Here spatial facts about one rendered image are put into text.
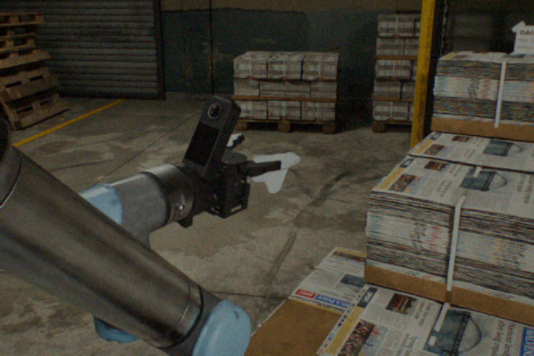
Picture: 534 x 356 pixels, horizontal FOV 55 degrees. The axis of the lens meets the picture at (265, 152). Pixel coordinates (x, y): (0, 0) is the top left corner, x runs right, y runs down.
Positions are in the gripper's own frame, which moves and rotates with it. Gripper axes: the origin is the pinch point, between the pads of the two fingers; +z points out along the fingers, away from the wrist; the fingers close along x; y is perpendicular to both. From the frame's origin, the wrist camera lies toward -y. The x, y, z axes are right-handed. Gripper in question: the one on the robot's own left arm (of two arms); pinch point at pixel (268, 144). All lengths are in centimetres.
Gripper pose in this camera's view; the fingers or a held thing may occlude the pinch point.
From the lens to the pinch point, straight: 83.1
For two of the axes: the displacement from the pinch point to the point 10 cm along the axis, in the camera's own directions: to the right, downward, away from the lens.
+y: -1.1, 9.3, 3.5
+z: 6.1, -2.2, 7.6
